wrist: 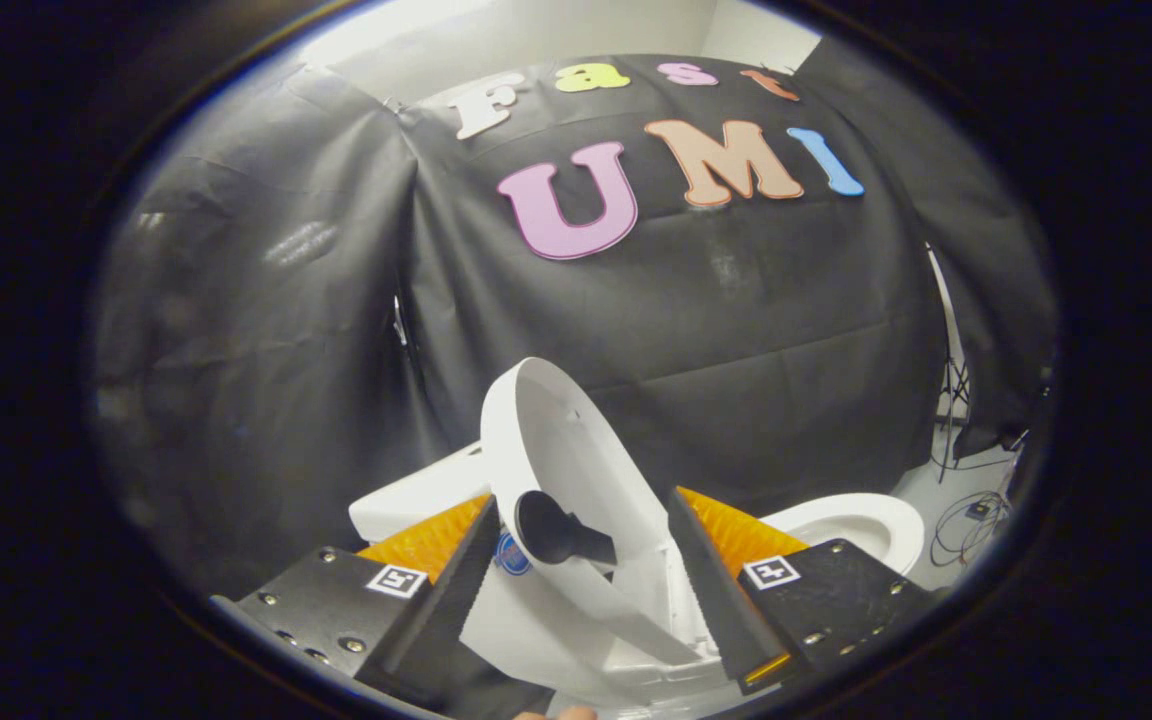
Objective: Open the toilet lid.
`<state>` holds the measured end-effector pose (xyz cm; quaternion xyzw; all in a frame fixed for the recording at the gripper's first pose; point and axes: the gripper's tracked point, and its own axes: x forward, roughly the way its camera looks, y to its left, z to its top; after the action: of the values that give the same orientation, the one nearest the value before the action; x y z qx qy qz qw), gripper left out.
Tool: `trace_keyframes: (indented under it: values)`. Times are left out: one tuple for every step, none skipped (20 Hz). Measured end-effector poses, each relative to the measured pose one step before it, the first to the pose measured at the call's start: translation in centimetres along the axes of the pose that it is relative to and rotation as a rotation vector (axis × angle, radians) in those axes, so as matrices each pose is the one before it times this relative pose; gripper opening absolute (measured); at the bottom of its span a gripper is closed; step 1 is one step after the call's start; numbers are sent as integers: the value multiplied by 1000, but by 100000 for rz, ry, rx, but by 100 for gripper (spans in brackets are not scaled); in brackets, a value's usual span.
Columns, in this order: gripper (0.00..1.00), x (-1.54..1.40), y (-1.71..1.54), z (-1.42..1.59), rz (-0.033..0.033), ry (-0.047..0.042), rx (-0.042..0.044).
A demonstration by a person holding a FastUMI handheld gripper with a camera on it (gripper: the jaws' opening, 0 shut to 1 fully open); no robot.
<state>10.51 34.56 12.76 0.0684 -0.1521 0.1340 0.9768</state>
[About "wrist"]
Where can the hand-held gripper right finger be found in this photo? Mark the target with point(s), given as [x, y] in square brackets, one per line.
[711, 590]

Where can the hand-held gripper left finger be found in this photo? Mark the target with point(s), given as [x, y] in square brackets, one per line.
[456, 590]

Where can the white toilet lid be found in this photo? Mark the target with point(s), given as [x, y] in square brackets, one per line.
[556, 440]

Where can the white toilet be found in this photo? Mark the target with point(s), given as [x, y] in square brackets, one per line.
[846, 525]

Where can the black backdrop cloth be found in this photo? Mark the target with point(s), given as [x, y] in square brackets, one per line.
[736, 320]

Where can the small black adapter box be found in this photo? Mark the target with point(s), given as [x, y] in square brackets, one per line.
[978, 510]

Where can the black tripod stand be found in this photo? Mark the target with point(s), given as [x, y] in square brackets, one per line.
[953, 380]

